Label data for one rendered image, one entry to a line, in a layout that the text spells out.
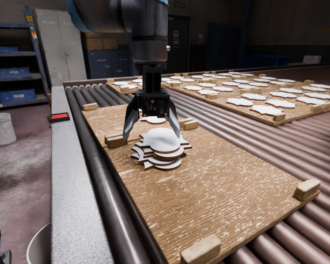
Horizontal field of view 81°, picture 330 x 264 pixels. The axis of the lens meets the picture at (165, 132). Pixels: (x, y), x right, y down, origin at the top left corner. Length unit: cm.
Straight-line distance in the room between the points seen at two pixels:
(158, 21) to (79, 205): 39
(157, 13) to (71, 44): 487
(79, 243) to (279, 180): 42
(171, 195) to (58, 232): 21
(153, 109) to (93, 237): 27
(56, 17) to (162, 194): 501
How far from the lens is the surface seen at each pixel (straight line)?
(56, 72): 522
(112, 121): 80
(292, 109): 110
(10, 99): 516
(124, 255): 36
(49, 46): 519
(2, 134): 331
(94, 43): 555
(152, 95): 42
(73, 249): 39
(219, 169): 50
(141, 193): 42
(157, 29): 43
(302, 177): 60
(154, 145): 50
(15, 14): 573
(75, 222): 42
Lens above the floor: 121
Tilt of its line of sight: 24 degrees down
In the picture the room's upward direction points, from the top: straight up
